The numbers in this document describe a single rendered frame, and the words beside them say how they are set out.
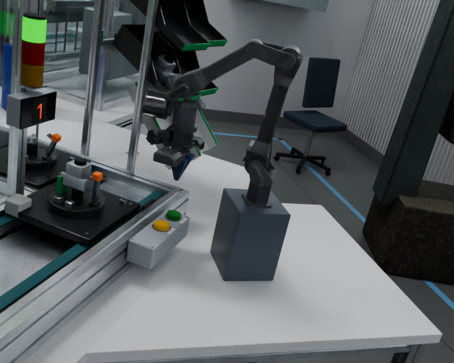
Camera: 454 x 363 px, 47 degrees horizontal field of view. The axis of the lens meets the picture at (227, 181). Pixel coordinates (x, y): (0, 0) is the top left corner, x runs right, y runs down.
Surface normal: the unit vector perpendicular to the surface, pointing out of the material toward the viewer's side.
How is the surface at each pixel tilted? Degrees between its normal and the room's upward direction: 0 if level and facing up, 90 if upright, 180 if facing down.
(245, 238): 90
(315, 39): 90
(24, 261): 0
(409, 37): 90
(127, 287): 0
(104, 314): 0
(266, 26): 90
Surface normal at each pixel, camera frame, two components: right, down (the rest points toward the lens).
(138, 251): -0.35, 0.30
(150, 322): 0.19, -0.90
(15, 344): 0.92, 0.31
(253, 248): 0.29, 0.43
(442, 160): -0.94, -0.06
